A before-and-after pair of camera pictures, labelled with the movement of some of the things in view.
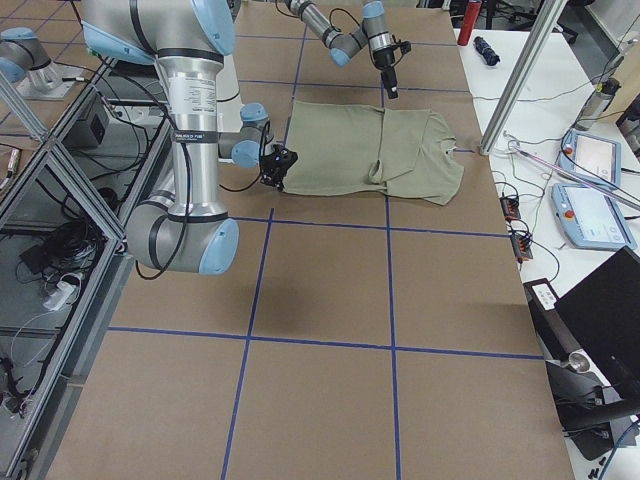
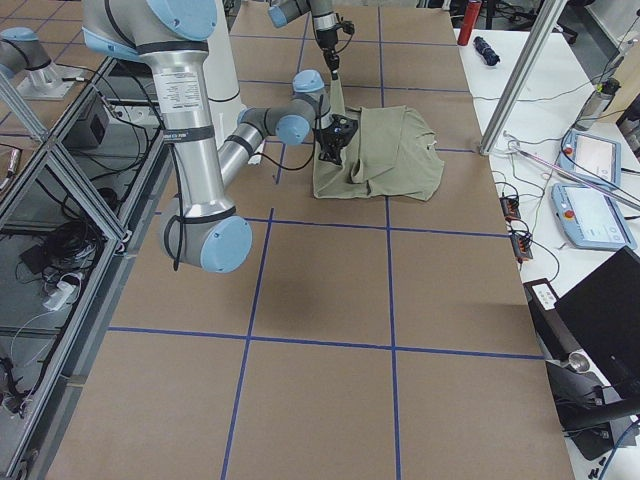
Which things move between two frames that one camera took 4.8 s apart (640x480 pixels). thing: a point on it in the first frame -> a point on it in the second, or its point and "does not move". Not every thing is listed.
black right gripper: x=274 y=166 -> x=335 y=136
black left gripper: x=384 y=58 -> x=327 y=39
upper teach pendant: x=593 y=157 does not move
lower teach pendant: x=590 y=218 does not move
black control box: x=90 y=128 does not move
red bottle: x=469 y=19 does not move
